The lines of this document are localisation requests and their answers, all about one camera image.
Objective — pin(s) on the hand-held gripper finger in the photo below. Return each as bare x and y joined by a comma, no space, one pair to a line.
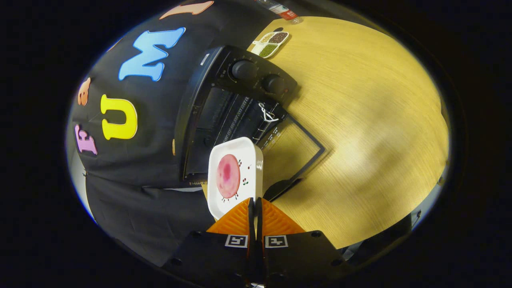
259,222
251,222

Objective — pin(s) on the white divided bean dish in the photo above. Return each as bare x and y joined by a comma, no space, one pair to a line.
270,48

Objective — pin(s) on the plastic bottle red label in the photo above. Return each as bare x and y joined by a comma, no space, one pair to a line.
286,12

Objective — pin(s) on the black backdrop cloth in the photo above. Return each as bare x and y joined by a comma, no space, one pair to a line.
140,200

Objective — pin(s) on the pink round ham slice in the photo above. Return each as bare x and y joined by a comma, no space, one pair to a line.
228,176

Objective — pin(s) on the black toaster oven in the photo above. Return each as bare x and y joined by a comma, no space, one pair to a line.
248,72

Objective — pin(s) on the white square plate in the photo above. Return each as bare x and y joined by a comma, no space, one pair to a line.
244,146

